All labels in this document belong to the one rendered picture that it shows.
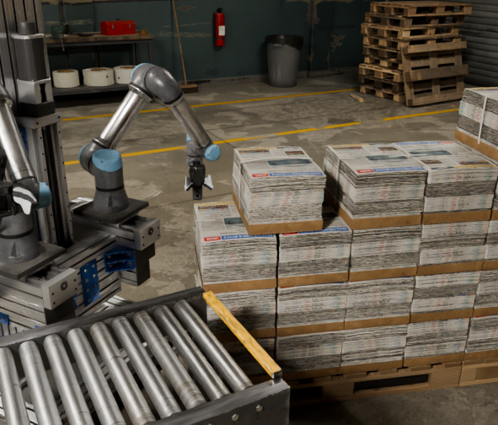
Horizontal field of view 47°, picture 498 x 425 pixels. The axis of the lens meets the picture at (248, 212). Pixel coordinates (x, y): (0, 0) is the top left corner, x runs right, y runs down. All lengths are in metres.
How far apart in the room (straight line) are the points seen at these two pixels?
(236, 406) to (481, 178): 1.38
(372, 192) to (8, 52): 1.39
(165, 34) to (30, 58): 6.80
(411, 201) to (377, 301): 0.44
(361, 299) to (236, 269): 0.54
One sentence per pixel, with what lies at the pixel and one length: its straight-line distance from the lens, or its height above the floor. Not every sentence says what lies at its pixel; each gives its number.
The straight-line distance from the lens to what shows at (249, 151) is 2.32.
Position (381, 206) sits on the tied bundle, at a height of 0.92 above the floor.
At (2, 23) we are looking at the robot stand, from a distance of 2.17.
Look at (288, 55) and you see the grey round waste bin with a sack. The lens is 9.07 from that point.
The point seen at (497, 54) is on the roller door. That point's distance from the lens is 9.99.
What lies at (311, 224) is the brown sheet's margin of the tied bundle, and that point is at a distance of 2.15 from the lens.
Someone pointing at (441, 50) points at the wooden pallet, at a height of 0.71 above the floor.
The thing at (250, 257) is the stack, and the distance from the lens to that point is 2.14.
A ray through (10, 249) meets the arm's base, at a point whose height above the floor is 0.87.
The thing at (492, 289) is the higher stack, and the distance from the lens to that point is 2.64.
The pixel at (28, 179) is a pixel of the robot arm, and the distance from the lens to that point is 1.78.
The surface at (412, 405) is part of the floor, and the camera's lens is 2.72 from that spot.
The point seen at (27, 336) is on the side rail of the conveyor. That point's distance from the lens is 1.73.
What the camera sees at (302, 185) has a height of 1.02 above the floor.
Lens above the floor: 1.75
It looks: 23 degrees down
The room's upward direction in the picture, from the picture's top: 1 degrees clockwise
